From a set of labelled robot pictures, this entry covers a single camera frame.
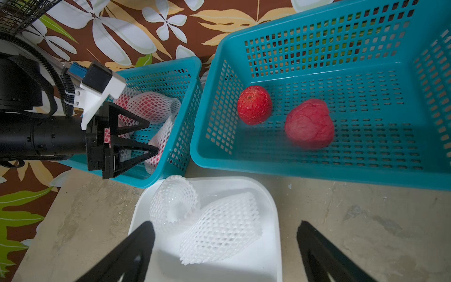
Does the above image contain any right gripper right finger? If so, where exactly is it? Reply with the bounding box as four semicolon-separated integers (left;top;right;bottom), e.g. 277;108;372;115
297;221;375;282

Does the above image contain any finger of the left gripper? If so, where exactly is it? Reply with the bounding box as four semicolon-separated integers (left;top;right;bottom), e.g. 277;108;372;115
103;136;159;179
102;102;150;136

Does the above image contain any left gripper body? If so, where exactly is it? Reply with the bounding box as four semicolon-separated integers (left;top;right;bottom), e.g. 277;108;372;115
86;116;113;179

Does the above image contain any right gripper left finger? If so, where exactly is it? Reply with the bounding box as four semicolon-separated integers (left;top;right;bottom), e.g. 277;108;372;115
78;221;155;282

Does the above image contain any netted apple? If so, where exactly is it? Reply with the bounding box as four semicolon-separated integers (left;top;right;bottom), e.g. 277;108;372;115
113;94;132;110
144;115;176;175
127;92;181;125

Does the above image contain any white foam net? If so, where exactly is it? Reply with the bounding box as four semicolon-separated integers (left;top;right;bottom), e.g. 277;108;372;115
149;175;200;236
180;192;263;265

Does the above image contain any red apple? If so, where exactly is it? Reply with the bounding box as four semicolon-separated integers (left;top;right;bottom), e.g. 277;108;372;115
237;86;272;126
284;99;335;150

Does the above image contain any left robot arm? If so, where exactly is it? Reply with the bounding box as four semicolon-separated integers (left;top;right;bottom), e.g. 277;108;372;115
1;33;159;179

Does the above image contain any netted apple in basket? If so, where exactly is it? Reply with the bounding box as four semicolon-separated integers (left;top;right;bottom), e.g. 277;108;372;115
127;92;181;125
113;94;132;110

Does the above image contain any white plastic tub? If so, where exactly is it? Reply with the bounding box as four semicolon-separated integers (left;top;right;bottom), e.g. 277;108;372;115
145;177;283;282

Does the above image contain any left teal plastic basket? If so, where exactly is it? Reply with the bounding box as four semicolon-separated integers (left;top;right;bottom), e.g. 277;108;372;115
58;56;203;189

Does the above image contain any teal plastic basket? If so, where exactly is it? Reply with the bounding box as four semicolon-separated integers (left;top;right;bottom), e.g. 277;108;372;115
190;1;451;190
58;56;203;189

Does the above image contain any right teal plastic basket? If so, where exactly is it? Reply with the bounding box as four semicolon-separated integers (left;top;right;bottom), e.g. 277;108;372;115
190;1;451;190

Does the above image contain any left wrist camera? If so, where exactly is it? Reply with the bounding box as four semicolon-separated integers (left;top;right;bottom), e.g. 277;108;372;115
61;61;126;131

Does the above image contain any black wire wall basket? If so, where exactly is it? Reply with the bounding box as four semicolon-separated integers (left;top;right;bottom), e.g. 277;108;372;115
1;0;61;35

